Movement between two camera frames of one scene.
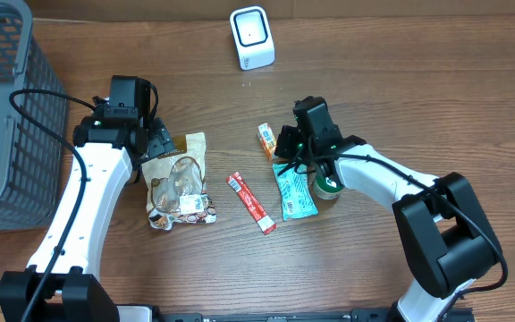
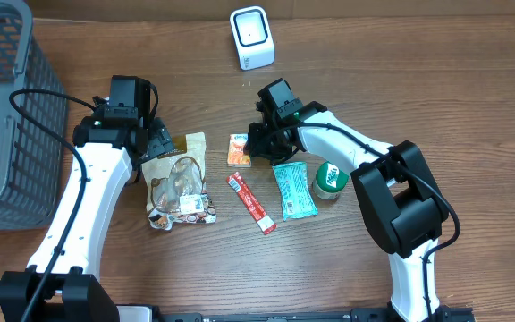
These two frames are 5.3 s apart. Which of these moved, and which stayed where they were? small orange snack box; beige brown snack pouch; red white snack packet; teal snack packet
Moved: small orange snack box
Stayed: red white snack packet; teal snack packet; beige brown snack pouch
